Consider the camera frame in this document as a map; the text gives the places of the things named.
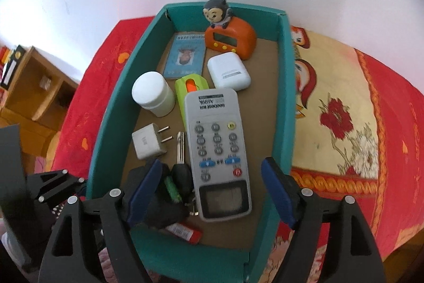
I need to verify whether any teal cardboard tray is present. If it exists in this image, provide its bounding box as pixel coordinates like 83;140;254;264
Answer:
87;2;295;282

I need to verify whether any black plastic holder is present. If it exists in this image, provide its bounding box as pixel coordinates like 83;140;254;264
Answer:
123;160;189;229

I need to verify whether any white remote control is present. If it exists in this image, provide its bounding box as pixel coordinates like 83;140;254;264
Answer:
184;88;252;222

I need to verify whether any white earbuds case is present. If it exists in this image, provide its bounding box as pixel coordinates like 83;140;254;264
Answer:
207;52;251;91

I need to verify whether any white USB charger plug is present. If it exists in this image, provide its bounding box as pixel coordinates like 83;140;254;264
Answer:
131;123;173;160

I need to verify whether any green orange utility knife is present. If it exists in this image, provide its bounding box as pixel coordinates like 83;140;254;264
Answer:
175;73;209;129

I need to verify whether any white plastic jar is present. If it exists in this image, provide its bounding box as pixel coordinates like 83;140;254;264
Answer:
131;71;175;118

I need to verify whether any blue card booklet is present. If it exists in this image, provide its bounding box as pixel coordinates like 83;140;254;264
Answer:
163;33;206;80

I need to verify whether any orange monkey digital timer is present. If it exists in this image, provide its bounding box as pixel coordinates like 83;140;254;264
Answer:
203;0;257;60

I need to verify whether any red floral blanket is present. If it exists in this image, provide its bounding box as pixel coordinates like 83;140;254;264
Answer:
51;16;424;283

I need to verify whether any black key with rings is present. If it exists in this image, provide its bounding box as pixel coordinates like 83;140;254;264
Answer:
170;132;198;216

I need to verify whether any wooden shelf cabinet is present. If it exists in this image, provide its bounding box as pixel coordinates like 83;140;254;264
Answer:
1;46;78;173

